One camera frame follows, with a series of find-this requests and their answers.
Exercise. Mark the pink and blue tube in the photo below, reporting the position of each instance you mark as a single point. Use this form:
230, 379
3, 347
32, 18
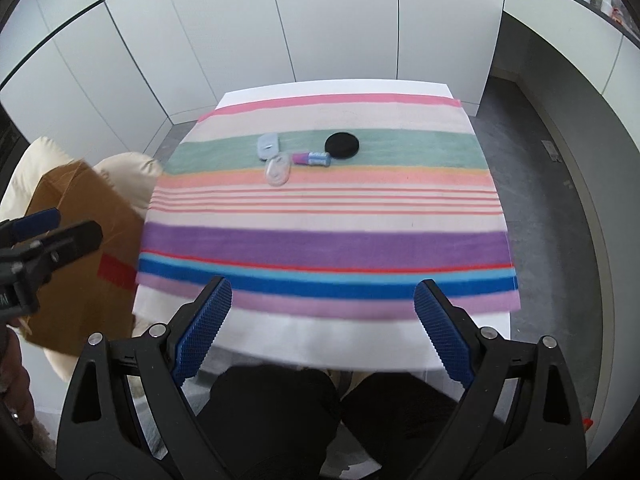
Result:
312, 159

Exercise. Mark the white bottle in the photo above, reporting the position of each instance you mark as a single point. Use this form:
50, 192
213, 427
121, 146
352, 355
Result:
607, 5

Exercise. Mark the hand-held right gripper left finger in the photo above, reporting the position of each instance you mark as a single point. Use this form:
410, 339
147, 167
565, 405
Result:
205, 330

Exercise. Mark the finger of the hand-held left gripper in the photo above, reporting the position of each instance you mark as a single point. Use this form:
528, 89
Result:
35, 224
70, 242

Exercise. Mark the grey rectangular case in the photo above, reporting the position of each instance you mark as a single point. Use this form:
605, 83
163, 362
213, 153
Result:
268, 146

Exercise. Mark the white curved counter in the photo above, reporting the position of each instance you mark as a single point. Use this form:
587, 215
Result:
575, 50

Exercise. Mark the clear oval container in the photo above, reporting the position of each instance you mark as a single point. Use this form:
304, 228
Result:
278, 170

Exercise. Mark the person's legs in black pants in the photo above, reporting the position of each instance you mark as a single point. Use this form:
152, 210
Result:
280, 410

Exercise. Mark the floor socket plate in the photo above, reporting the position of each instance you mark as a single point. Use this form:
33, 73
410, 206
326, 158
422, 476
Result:
552, 151

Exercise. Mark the person's left hand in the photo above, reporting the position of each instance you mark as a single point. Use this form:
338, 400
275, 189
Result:
15, 380

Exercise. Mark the cream cushioned chair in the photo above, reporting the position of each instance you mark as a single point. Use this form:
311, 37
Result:
130, 170

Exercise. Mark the striped colourful play mat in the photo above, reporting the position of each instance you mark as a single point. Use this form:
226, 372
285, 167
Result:
300, 345

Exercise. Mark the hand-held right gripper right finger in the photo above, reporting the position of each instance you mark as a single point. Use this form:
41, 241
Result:
442, 330

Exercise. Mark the striped cloth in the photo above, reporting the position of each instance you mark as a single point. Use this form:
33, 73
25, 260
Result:
325, 250

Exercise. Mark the brown cardboard box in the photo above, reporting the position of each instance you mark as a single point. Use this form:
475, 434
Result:
75, 300

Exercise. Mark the black round disc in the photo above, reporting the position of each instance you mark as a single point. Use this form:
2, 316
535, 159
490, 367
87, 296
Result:
341, 145

